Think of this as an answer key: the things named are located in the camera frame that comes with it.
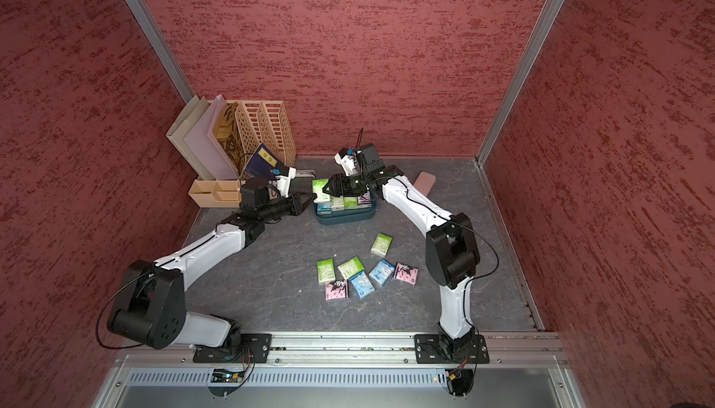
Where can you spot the gold patterned book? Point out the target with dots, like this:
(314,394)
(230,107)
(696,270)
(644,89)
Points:
(228,135)

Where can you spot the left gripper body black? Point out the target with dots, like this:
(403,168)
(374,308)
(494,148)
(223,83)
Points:
(277,207)

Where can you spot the navy blue book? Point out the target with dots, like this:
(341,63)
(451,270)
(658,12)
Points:
(263,164)

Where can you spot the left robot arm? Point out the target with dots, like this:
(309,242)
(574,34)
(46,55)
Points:
(149,308)

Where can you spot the pink tissue pack top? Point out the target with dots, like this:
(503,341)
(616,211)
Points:
(365,200)

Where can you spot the teal storage box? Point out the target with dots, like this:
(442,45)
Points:
(347,216)

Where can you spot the green tissue pack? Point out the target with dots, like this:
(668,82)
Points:
(351,268)
(351,203)
(381,245)
(317,188)
(326,271)
(337,204)

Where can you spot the beige file organizer rack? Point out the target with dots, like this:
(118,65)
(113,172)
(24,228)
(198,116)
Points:
(259,122)

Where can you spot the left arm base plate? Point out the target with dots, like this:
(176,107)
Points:
(257,346)

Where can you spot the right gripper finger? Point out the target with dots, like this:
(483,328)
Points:
(332,192)
(333,182)

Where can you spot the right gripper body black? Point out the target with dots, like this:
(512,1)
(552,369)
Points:
(356,185)

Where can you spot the pink tissue pack right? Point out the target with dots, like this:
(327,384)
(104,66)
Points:
(406,273)

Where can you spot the corner aluminium profile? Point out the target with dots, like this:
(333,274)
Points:
(535,43)
(152,32)

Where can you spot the blue tissue pack bottom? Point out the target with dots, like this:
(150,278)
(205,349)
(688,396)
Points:
(362,284)

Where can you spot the pink tissue pack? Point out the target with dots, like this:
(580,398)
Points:
(406,273)
(365,200)
(336,290)

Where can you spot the pink case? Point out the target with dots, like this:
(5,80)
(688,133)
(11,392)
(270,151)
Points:
(424,183)

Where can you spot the aluminium front rail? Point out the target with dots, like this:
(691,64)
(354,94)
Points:
(366,350)

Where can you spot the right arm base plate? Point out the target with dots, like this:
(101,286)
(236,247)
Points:
(433,349)

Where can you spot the green tissue pack top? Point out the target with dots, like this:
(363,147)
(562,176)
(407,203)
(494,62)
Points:
(337,204)

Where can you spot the pink tissue pack bottom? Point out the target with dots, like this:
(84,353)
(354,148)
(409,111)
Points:
(336,290)

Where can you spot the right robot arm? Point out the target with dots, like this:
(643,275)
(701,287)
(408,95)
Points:
(452,253)

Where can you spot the blue tissue pack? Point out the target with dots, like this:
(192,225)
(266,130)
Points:
(324,208)
(362,284)
(382,273)

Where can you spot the pink folder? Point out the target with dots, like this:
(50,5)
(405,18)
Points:
(211,162)

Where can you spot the right corner aluminium profile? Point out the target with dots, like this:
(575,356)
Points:
(535,43)

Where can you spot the left circuit board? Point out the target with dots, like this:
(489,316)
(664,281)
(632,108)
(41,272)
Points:
(225,376)

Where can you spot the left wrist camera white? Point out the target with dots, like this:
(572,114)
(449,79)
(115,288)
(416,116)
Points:
(284,175)

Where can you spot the left corner aluminium profile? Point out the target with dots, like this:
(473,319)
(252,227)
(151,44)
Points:
(152,32)

